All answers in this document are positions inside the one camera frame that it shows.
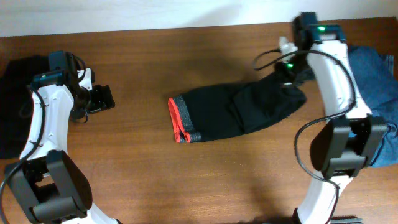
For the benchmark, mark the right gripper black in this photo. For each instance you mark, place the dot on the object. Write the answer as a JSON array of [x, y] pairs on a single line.
[[285, 81]]

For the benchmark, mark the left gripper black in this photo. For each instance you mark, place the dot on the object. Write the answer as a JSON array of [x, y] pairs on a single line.
[[104, 100]]

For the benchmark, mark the black pants with red waistband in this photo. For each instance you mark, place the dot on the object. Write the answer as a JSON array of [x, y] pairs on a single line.
[[233, 109]]

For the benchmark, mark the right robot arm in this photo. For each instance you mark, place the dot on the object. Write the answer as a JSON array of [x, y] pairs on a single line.
[[349, 140]]

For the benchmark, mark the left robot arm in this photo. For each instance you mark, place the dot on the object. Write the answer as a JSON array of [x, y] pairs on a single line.
[[47, 184]]

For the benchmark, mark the blue denim jeans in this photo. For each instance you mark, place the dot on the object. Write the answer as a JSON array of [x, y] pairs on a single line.
[[374, 75]]

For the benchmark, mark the folded black cloth pile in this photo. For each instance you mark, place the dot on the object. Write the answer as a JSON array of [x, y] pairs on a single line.
[[16, 100]]

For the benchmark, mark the black metal base rail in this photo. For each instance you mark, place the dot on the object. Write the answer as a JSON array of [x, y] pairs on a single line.
[[346, 220]]

